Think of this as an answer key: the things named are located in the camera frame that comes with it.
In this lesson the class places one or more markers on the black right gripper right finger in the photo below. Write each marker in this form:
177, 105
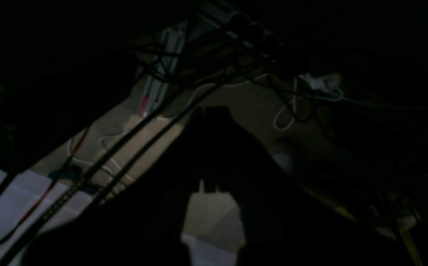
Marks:
284, 226

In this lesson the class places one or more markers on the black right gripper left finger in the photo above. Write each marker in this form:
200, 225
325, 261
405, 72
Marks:
140, 227

